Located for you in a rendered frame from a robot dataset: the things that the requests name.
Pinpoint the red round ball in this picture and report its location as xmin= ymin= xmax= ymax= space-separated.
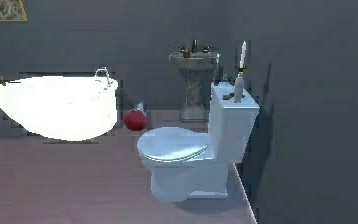
xmin=123 ymin=109 xmax=148 ymax=132

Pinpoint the white toilet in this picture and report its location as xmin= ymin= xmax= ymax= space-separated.
xmin=136 ymin=81 xmax=261 ymax=203

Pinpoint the brass sink faucet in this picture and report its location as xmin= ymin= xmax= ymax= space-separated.
xmin=179 ymin=39 xmax=211 ymax=59

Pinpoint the silver bathtub faucet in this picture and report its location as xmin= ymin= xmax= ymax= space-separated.
xmin=94 ymin=66 xmax=114 ymax=88

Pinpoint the white candle on brass holder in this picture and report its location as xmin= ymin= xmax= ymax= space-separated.
xmin=236 ymin=40 xmax=249 ymax=73

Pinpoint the white bathtub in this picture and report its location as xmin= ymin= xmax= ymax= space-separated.
xmin=0 ymin=75 xmax=120 ymax=142

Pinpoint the grey pedestal sink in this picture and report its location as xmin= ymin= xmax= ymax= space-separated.
xmin=168 ymin=50 xmax=221 ymax=123

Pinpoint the gold framed wall picture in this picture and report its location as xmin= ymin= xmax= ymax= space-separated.
xmin=0 ymin=0 xmax=28 ymax=23

